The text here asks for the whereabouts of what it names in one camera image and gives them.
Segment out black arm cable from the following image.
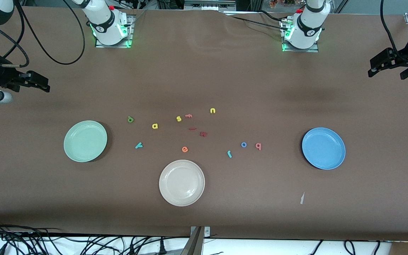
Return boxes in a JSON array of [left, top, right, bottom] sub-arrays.
[[0, 0, 86, 68], [380, 0, 408, 63]]

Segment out blue plate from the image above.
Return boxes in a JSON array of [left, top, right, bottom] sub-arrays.
[[302, 127, 346, 170]]

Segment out white plate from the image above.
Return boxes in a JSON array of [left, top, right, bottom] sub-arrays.
[[159, 160, 205, 207]]

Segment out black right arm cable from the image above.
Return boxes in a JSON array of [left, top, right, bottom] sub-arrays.
[[0, 0, 86, 68]]

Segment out tangled black cable bundle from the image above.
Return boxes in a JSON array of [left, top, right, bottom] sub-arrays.
[[0, 217, 190, 255]]

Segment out colourful background objects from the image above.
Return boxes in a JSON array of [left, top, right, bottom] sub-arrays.
[[269, 0, 301, 9]]

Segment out green plate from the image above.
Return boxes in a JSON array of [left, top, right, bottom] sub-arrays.
[[63, 120, 108, 163]]

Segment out black base power cable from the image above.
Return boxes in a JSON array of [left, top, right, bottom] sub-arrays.
[[225, 10, 290, 32]]

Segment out metal table bracket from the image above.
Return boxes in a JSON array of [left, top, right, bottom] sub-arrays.
[[181, 226, 211, 255]]

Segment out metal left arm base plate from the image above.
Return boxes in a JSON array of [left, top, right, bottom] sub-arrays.
[[281, 18, 320, 53]]

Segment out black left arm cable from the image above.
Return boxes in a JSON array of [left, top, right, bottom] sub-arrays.
[[380, 0, 408, 63]]

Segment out grey power strip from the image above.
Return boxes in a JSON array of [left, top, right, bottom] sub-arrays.
[[184, 0, 237, 11]]

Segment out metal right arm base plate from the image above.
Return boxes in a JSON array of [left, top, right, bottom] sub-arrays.
[[95, 13, 134, 49]]

